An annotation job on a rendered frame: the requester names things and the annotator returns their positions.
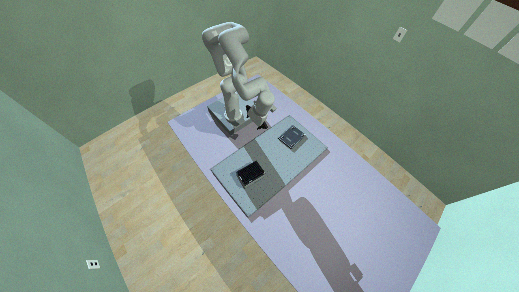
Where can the black well plate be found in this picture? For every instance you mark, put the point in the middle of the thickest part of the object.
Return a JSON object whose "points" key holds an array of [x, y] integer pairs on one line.
{"points": [[250, 172]]}

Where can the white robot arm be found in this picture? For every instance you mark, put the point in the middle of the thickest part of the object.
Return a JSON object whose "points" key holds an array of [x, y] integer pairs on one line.
{"points": [[224, 42]]}

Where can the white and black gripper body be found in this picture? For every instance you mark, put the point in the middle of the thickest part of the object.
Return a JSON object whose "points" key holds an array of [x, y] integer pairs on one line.
{"points": [[258, 120]]}

